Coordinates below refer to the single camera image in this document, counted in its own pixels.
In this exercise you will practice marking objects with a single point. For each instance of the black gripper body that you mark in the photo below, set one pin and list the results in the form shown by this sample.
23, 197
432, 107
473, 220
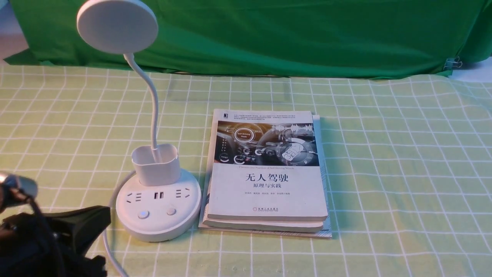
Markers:
29, 248

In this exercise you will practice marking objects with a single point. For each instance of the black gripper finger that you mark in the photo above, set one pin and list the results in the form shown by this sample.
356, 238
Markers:
79, 266
78, 229

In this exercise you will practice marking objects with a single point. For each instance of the white desk lamp with sockets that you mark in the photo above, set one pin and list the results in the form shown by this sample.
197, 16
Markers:
161, 200

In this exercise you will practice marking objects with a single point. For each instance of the white self-driving textbook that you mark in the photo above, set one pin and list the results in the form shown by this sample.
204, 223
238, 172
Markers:
265, 184

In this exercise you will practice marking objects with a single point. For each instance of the dark green backdrop cloth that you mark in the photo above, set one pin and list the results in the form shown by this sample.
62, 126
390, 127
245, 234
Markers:
376, 39

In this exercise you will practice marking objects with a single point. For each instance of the metal binder clip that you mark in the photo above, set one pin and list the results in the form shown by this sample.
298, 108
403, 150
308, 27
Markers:
452, 63

